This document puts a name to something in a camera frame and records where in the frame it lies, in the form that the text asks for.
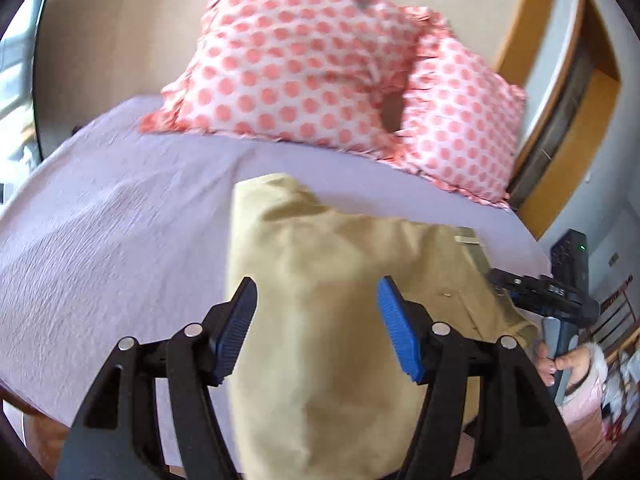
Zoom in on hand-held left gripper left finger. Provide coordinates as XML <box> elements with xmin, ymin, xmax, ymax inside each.
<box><xmin>54</xmin><ymin>276</ymin><xmax>258</xmax><ymax>480</ymax></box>

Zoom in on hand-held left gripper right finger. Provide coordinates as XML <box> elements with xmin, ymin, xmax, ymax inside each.
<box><xmin>377</xmin><ymin>276</ymin><xmax>584</xmax><ymax>480</ymax></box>

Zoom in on beige pants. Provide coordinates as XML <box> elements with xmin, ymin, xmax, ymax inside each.
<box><xmin>227</xmin><ymin>173</ymin><xmax>542</xmax><ymax>480</ymax></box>

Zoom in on person's right forearm pink sleeve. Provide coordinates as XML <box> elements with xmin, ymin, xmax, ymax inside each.
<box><xmin>555</xmin><ymin>342</ymin><xmax>613</xmax><ymax>476</ymax></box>

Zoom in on person's right hand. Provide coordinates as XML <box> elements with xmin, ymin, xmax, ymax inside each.
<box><xmin>534</xmin><ymin>341</ymin><xmax>596</xmax><ymax>391</ymax></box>

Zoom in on wooden chair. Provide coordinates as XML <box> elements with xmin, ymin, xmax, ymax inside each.
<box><xmin>590</xmin><ymin>275</ymin><xmax>638</xmax><ymax>361</ymax></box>

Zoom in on lilac bed sheet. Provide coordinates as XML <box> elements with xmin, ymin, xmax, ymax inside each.
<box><xmin>0</xmin><ymin>94</ymin><xmax>551</xmax><ymax>471</ymax></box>

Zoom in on small pink polka dot pillow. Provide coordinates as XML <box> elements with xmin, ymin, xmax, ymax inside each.
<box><xmin>382</xmin><ymin>6</ymin><xmax>527</xmax><ymax>211</ymax></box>

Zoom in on large pink polka dot pillow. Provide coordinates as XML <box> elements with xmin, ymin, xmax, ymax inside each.
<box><xmin>139</xmin><ymin>0</ymin><xmax>435</xmax><ymax>153</ymax></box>

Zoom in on window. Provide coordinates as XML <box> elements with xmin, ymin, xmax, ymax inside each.
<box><xmin>0</xmin><ymin>0</ymin><xmax>58</xmax><ymax>201</ymax></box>

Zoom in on wooden door frame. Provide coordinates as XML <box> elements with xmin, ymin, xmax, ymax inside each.
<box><xmin>492</xmin><ymin>0</ymin><xmax>622</xmax><ymax>241</ymax></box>

